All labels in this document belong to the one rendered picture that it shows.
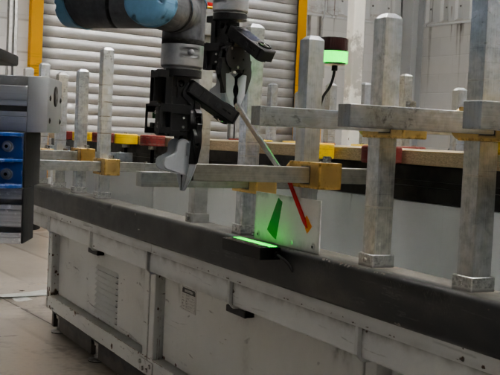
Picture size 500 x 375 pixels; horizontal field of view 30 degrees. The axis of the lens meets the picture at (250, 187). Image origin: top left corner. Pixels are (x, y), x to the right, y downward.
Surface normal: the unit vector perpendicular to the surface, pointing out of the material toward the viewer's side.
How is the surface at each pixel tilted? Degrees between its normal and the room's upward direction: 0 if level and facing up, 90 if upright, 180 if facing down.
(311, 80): 90
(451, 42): 90
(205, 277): 90
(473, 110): 90
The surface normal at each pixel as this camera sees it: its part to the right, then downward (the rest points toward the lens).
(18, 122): 0.04, 0.05
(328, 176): 0.46, 0.07
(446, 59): -0.84, -0.01
